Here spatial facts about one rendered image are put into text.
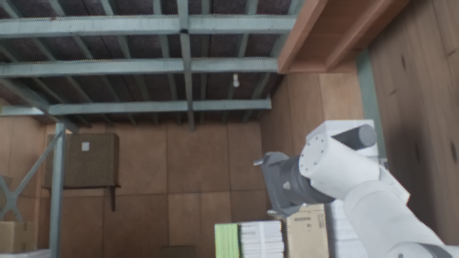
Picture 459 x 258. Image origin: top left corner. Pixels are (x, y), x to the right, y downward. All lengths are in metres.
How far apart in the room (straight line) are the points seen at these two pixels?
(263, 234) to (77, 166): 3.98
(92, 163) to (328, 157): 4.64
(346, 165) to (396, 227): 0.14
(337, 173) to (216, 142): 4.74
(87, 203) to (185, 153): 1.57
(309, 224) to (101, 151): 3.95
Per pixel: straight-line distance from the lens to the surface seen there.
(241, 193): 5.11
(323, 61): 2.06
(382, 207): 0.41
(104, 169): 4.95
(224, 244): 1.32
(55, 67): 3.37
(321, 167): 0.47
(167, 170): 5.13
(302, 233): 1.37
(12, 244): 2.51
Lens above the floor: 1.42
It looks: 14 degrees up
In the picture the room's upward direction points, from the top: 3 degrees counter-clockwise
